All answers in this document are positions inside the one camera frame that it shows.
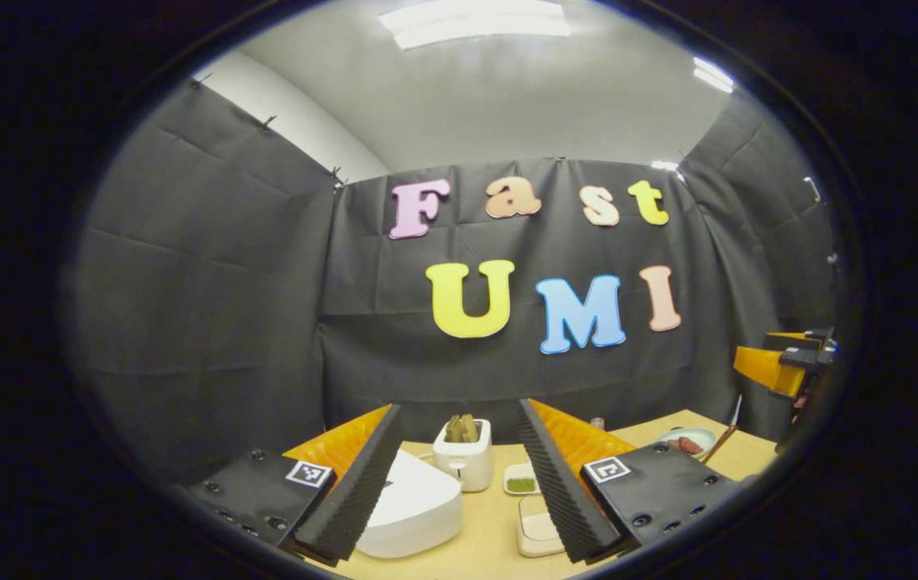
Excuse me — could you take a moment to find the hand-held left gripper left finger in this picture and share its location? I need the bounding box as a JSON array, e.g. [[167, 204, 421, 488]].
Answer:
[[185, 403, 405, 565]]

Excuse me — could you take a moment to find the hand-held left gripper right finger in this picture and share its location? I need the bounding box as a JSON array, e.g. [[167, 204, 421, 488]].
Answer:
[[517, 397, 750, 563]]

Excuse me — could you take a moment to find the cream rice container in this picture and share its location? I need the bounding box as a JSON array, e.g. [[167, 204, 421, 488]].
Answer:
[[517, 494, 568, 558]]

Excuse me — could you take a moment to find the white rice cooker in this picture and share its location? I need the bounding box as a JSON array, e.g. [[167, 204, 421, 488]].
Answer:
[[355, 449, 465, 560]]

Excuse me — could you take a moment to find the brown wooden spoon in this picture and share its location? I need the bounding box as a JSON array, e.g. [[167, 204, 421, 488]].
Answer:
[[700, 425, 739, 464]]

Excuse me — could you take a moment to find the white divided grain dish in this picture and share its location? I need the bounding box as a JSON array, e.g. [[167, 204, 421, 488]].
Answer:
[[503, 462, 542, 495]]

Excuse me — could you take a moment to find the pale green plate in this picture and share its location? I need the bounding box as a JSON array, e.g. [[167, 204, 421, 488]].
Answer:
[[654, 427, 717, 460]]

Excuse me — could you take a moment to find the white toaster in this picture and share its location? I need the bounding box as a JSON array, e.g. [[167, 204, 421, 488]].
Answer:
[[432, 417, 494, 493]]

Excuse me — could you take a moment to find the small ceiling light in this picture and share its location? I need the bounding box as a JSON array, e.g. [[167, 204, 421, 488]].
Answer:
[[692, 56, 735, 93]]

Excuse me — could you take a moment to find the large ceiling light panel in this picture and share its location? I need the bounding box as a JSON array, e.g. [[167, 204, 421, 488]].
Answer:
[[378, 0, 571, 49]]

